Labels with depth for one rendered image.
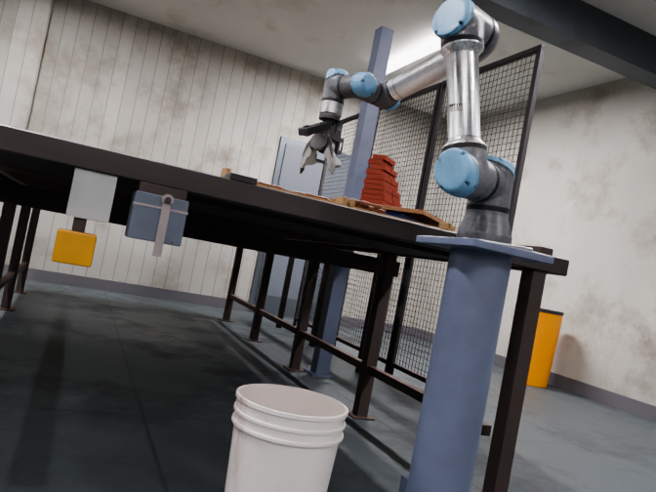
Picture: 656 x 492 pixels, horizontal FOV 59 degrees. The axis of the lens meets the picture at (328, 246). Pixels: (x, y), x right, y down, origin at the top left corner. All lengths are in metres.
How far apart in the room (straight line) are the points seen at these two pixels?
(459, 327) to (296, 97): 5.96
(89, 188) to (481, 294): 1.04
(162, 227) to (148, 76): 5.48
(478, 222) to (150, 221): 0.87
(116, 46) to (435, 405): 5.96
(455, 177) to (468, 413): 0.62
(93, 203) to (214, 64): 5.65
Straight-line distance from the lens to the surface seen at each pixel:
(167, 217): 1.53
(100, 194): 1.55
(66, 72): 6.90
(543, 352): 5.67
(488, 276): 1.58
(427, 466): 1.66
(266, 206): 1.61
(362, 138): 3.95
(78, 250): 1.52
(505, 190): 1.63
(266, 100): 7.19
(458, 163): 1.50
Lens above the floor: 0.74
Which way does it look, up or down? 2 degrees up
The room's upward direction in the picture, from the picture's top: 11 degrees clockwise
